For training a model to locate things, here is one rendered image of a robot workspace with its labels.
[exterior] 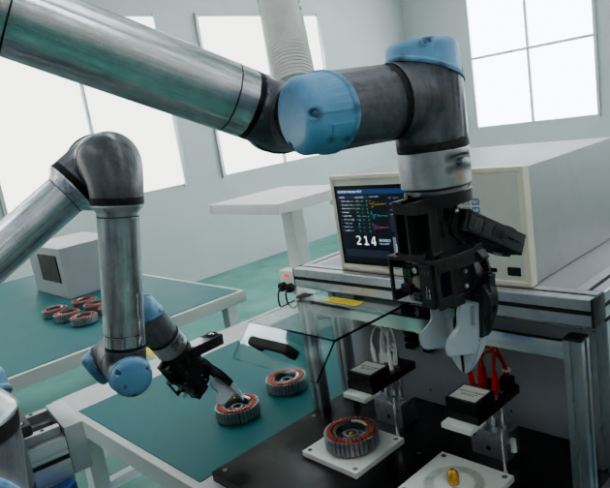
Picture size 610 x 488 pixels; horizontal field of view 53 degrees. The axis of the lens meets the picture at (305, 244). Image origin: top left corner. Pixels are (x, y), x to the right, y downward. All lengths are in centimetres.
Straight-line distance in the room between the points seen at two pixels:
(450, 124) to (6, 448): 47
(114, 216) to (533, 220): 72
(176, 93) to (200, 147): 577
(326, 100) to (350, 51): 753
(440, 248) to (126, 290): 67
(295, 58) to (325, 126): 175
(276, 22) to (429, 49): 180
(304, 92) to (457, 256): 23
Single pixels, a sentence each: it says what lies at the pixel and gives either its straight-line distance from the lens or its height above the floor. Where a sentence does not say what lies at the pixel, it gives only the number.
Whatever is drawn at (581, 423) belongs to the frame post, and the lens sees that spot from 110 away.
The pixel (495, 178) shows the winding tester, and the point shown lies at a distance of 108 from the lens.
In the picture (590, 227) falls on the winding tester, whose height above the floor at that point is 116.
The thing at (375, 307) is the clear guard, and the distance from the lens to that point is 122.
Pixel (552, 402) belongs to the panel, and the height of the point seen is 84.
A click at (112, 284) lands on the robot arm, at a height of 121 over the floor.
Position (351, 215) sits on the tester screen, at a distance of 128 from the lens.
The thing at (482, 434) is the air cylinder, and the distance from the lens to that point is 126.
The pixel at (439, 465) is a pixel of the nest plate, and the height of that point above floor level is 78.
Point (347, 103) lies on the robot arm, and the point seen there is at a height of 145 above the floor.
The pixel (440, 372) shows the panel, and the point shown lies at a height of 85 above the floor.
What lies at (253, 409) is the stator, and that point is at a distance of 156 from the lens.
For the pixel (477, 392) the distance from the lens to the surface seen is 118.
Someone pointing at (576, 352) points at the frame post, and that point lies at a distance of 105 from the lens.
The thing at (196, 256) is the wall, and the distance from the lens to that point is 635.
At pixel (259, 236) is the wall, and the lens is 683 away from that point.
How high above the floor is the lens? 145
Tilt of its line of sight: 11 degrees down
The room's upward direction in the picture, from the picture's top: 9 degrees counter-clockwise
